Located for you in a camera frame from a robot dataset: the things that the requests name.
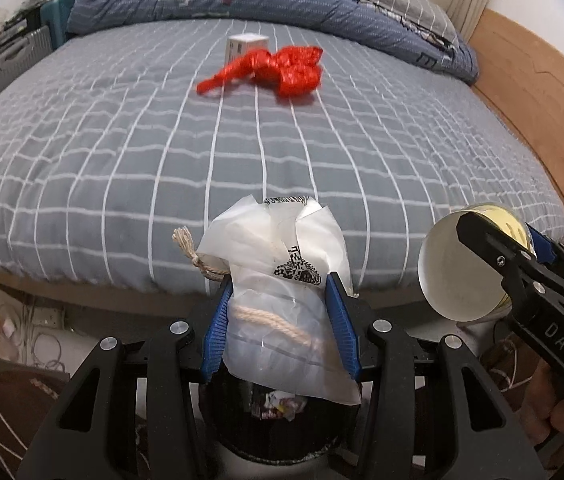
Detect white tangled cables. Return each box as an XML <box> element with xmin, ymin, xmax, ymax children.
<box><xmin>9</xmin><ymin>300</ymin><xmax>70</xmax><ymax>376</ymax></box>

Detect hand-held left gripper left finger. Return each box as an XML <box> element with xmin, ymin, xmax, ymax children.
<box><xmin>17</xmin><ymin>277</ymin><xmax>235</xmax><ymax>480</ymax></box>

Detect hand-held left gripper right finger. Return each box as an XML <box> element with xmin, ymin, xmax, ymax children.
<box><xmin>326</xmin><ymin>272</ymin><xmax>545</xmax><ymax>480</ymax></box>

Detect grey suitcase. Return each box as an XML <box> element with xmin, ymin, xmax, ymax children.
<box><xmin>0</xmin><ymin>30</ymin><xmax>55</xmax><ymax>133</ymax></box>

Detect black trash bin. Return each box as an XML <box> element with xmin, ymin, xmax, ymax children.
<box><xmin>202</xmin><ymin>375</ymin><xmax>363</xmax><ymax>464</ymax></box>

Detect brown ball with white lines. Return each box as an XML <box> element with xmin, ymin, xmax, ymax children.
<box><xmin>0</xmin><ymin>370</ymin><xmax>70</xmax><ymax>480</ymax></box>

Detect grey checked bed sheet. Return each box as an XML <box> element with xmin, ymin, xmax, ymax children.
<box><xmin>0</xmin><ymin>20</ymin><xmax>564</xmax><ymax>306</ymax></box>

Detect small printed snack packet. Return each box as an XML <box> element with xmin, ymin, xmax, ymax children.
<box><xmin>253</xmin><ymin>393</ymin><xmax>277</xmax><ymax>420</ymax></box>

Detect beige twisted rope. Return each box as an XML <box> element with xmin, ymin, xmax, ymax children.
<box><xmin>172</xmin><ymin>226</ymin><xmax>325</xmax><ymax>353</ymax></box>

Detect pale yellow yogurt cup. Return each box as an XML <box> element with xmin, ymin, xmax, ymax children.
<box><xmin>418</xmin><ymin>202</ymin><xmax>537</xmax><ymax>322</ymax></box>

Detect white power strip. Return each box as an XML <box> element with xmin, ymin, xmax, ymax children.
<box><xmin>32</xmin><ymin>307</ymin><xmax>65</xmax><ymax>331</ymax></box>

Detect red plastic bag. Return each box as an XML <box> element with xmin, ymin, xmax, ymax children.
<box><xmin>197</xmin><ymin>46</ymin><xmax>323</xmax><ymax>100</ymax></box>

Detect small white cardboard box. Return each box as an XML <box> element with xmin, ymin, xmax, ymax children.
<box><xmin>227</xmin><ymin>33</ymin><xmax>269</xmax><ymax>61</ymax></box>

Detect person's right hand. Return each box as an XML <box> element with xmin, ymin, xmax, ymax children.
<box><xmin>524</xmin><ymin>361</ymin><xmax>564</xmax><ymax>449</ymax></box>

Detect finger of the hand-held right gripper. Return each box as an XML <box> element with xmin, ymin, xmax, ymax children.
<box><xmin>526</xmin><ymin>225</ymin><xmax>564</xmax><ymax>311</ymax></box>
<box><xmin>456</xmin><ymin>212</ymin><xmax>564</xmax><ymax>322</ymax></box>

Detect wooden headboard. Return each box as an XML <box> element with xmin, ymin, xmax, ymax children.
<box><xmin>466</xmin><ymin>7</ymin><xmax>564</xmax><ymax>236</ymax></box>

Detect teal plastic crate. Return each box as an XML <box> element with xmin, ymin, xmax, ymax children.
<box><xmin>42</xmin><ymin>0</ymin><xmax>77</xmax><ymax>51</ymax></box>

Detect translucent white plastic bag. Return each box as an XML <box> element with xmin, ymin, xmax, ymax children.
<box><xmin>197</xmin><ymin>194</ymin><xmax>363</xmax><ymax>406</ymax></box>

